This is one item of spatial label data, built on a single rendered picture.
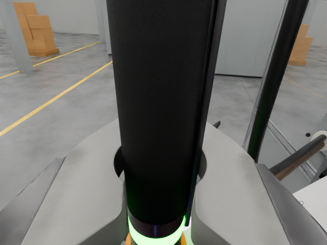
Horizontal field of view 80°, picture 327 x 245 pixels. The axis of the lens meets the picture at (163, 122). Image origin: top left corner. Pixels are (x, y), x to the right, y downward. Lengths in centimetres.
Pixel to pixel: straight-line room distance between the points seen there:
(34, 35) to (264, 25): 700
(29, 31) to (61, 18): 631
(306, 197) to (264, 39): 535
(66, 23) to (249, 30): 1123
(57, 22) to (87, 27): 190
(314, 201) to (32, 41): 837
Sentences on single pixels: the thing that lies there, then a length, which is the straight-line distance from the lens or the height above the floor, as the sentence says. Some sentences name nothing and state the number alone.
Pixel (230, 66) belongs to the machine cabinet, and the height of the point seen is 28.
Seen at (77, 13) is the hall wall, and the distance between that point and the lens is 1400.
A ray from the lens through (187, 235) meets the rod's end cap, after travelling 19.
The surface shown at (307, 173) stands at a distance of 119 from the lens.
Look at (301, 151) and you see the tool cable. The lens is 32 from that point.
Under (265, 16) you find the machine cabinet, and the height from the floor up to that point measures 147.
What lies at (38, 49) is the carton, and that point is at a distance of 842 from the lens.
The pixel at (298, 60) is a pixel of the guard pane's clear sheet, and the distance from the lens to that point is 132.
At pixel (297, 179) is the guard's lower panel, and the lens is 126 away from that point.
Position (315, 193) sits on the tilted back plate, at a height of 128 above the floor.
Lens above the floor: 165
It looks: 31 degrees down
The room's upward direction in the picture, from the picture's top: 2 degrees clockwise
